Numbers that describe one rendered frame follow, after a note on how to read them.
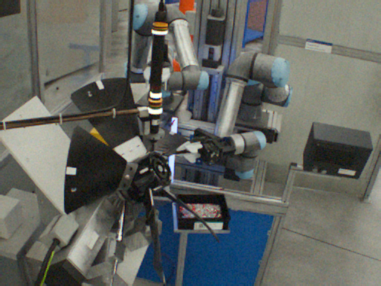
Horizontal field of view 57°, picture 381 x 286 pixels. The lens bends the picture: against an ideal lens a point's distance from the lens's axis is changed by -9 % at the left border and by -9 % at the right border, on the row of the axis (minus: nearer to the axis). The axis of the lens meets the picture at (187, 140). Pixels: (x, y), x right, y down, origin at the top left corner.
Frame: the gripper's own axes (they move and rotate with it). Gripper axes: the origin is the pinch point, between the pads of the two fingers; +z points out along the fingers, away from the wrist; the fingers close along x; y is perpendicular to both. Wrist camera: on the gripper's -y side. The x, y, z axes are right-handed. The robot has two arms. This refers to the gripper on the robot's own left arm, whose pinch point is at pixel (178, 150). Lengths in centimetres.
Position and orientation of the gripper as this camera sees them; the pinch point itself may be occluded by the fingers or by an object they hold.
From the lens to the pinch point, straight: 139.3
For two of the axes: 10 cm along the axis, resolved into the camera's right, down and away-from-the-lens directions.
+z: -9.0, 1.4, -4.2
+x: -1.3, 8.2, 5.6
